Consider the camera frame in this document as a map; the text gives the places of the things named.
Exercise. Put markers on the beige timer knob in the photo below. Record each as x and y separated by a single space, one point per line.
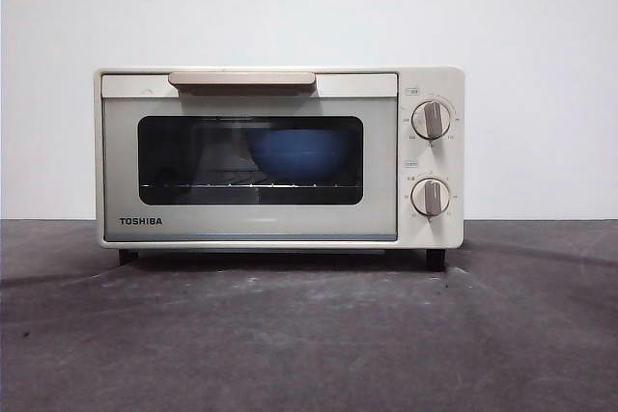
431 196

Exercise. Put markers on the blue ribbed bowl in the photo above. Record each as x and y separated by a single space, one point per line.
297 156

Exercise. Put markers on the cream Toshiba toaster oven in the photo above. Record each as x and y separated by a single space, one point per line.
456 166

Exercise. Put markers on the beige temperature knob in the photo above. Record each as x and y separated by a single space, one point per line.
433 120

